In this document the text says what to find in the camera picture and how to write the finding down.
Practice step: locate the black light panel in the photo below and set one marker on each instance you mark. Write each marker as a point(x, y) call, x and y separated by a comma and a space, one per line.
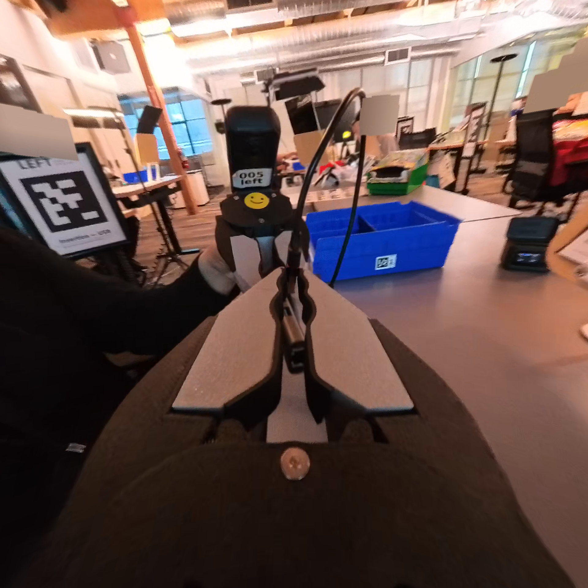
point(298, 85)

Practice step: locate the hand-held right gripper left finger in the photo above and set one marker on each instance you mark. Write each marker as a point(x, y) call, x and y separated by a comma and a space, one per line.
point(229, 358)

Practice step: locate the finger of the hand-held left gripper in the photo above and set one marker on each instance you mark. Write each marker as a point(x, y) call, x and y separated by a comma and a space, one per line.
point(244, 262)
point(281, 250)

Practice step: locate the framed tag sign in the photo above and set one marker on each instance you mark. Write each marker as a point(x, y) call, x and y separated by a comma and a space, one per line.
point(69, 202)

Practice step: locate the orange steel column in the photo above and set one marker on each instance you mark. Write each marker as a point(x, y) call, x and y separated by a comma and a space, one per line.
point(156, 96)

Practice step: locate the paned window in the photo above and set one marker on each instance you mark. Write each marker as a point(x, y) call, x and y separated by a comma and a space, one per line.
point(188, 124)

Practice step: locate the person's left hand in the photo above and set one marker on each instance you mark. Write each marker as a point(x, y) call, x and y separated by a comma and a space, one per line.
point(216, 271)

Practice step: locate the person's left forearm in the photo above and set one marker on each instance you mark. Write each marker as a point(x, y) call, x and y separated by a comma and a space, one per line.
point(92, 298)

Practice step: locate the silver air duct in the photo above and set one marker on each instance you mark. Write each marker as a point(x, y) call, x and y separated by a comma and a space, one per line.
point(344, 32)

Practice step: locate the black floor lamp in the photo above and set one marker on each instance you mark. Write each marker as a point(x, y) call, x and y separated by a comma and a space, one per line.
point(503, 58)
point(221, 101)

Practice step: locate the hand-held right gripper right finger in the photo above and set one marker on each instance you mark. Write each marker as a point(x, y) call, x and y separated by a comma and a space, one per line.
point(358, 363)

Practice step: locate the red cloth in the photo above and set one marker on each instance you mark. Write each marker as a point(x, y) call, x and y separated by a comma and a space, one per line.
point(569, 160)

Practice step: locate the black monitor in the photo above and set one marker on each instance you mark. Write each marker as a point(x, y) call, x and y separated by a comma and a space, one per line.
point(317, 115)

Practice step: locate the white table black legs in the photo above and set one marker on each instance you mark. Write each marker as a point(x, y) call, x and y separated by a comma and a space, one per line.
point(151, 184)

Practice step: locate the black office chair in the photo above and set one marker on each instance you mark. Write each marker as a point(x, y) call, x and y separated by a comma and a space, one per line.
point(533, 151)

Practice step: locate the green box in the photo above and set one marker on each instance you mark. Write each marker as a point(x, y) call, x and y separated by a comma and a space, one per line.
point(404, 183)

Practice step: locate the blue plastic bin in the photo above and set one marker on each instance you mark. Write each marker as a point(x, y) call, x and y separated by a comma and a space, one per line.
point(413, 243)

